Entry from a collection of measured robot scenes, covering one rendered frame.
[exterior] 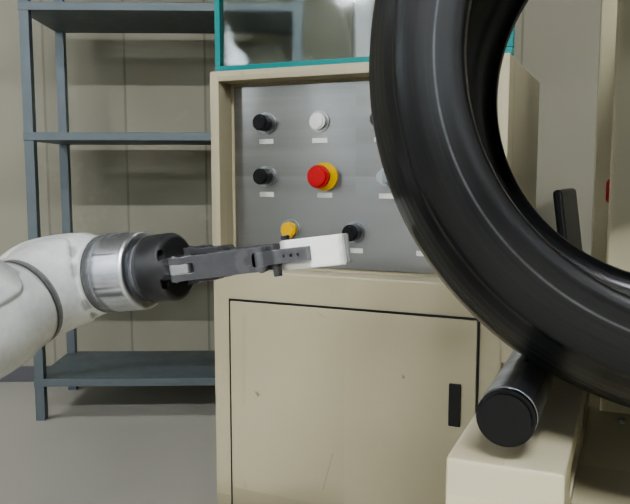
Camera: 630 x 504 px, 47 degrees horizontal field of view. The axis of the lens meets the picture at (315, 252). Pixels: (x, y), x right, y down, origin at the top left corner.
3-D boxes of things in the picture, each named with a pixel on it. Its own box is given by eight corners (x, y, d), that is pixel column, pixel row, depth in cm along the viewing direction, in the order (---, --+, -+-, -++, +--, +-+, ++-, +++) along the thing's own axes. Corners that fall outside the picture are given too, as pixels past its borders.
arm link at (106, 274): (128, 231, 87) (169, 225, 85) (138, 306, 87) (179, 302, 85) (75, 237, 79) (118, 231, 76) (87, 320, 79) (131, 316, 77)
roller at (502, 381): (529, 341, 87) (536, 305, 86) (568, 350, 85) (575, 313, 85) (469, 439, 55) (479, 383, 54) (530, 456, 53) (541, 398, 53)
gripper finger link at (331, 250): (281, 240, 74) (278, 241, 73) (345, 233, 71) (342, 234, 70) (285, 269, 74) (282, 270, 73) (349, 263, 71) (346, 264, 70)
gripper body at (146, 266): (119, 239, 77) (193, 229, 73) (166, 233, 84) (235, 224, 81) (129, 309, 77) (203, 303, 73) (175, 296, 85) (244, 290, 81)
